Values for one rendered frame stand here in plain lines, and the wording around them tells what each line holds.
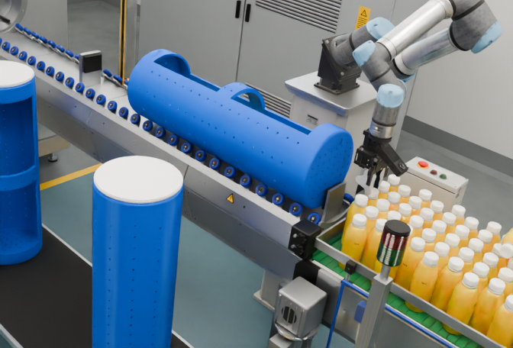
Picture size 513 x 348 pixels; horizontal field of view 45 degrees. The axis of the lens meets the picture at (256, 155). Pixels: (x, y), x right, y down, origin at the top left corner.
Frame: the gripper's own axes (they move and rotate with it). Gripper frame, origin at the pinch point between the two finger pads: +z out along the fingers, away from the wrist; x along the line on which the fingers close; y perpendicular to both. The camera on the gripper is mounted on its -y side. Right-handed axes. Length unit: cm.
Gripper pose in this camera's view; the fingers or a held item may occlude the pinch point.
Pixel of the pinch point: (372, 191)
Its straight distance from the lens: 203.6
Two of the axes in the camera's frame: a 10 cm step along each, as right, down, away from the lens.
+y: -7.5, -4.0, 5.3
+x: -6.5, 2.8, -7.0
